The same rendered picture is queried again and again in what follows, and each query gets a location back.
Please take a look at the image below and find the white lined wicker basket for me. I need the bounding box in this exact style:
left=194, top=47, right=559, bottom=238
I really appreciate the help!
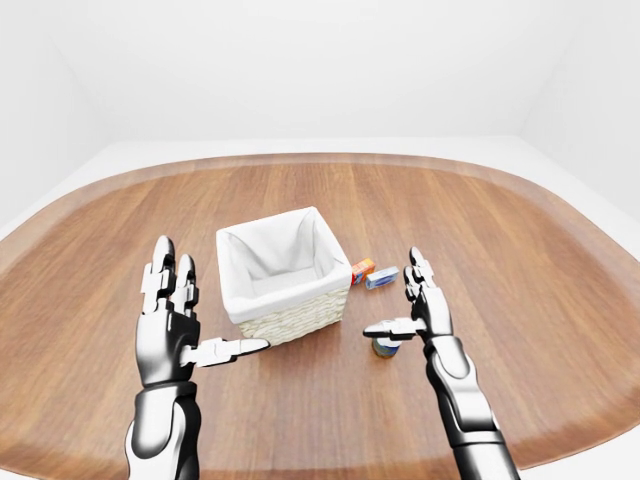
left=215, top=205, right=353, bottom=347

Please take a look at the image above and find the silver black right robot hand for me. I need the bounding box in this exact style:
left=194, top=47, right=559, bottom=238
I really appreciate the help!
left=362, top=246, right=457, bottom=351

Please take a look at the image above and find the small soup tin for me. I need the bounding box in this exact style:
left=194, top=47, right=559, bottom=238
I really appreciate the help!
left=373, top=336, right=401, bottom=359

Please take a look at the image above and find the orange printed food box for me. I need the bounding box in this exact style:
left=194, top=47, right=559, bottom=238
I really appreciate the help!
left=350, top=256, right=377, bottom=287

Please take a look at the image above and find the blue white food box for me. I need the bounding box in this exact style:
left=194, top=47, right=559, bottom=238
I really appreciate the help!
left=364, top=266, right=401, bottom=291

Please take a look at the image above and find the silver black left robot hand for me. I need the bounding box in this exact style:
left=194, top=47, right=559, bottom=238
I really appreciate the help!
left=134, top=235, right=272, bottom=390

